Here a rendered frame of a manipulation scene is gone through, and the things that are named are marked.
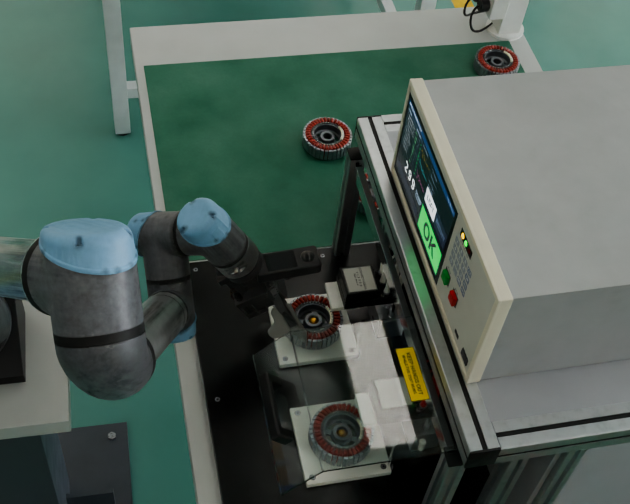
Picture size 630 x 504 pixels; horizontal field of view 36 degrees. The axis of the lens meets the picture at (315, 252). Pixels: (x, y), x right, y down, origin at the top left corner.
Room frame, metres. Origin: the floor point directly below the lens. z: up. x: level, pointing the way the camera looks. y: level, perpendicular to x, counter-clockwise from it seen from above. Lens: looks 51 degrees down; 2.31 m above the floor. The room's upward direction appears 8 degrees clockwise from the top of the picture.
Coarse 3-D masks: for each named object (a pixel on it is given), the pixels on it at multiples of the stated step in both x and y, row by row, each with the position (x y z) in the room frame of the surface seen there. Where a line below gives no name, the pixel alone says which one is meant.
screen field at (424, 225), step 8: (424, 208) 1.04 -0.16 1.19; (424, 216) 1.03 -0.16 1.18; (424, 224) 1.02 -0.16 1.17; (424, 232) 1.02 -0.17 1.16; (432, 232) 0.99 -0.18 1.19; (424, 240) 1.01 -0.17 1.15; (432, 240) 0.98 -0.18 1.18; (432, 248) 0.98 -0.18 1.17; (432, 256) 0.97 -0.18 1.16; (440, 256) 0.95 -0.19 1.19; (432, 264) 0.96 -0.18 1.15
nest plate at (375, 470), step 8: (376, 464) 0.80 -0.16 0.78; (384, 464) 0.80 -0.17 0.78; (328, 472) 0.77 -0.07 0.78; (336, 472) 0.78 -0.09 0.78; (344, 472) 0.78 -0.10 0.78; (352, 472) 0.78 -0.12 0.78; (360, 472) 0.78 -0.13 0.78; (368, 472) 0.78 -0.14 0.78; (376, 472) 0.79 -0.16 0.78; (384, 472) 0.79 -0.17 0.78; (312, 480) 0.75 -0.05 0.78; (320, 480) 0.76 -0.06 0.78; (328, 480) 0.76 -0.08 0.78; (336, 480) 0.76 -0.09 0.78; (344, 480) 0.76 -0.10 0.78; (352, 480) 0.77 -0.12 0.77
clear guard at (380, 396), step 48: (288, 336) 0.85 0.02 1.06; (336, 336) 0.86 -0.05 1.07; (384, 336) 0.87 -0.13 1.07; (288, 384) 0.77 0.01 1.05; (336, 384) 0.77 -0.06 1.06; (384, 384) 0.79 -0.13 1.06; (432, 384) 0.80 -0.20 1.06; (336, 432) 0.69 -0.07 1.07; (384, 432) 0.70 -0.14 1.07; (432, 432) 0.72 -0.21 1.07; (288, 480) 0.63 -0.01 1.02
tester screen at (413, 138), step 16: (416, 128) 1.13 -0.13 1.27; (400, 144) 1.17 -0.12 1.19; (416, 144) 1.12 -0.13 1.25; (400, 160) 1.16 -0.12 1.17; (416, 160) 1.10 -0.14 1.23; (432, 160) 1.05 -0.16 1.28; (400, 176) 1.15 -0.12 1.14; (416, 176) 1.09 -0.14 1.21; (432, 176) 1.04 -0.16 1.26; (416, 192) 1.08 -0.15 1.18; (432, 192) 1.02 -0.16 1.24; (448, 208) 0.97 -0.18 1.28; (416, 224) 1.05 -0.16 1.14; (432, 224) 1.00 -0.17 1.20; (448, 224) 0.95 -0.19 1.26
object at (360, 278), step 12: (348, 276) 1.09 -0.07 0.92; (360, 276) 1.10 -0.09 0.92; (372, 276) 1.10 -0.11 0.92; (336, 288) 1.09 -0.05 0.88; (348, 288) 1.07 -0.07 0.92; (360, 288) 1.07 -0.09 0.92; (372, 288) 1.08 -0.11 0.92; (384, 288) 1.10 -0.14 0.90; (336, 300) 1.07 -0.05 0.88; (348, 300) 1.05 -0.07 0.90; (360, 300) 1.06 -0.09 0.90; (372, 300) 1.07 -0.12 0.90; (384, 300) 1.07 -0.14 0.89; (408, 300) 1.09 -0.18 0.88
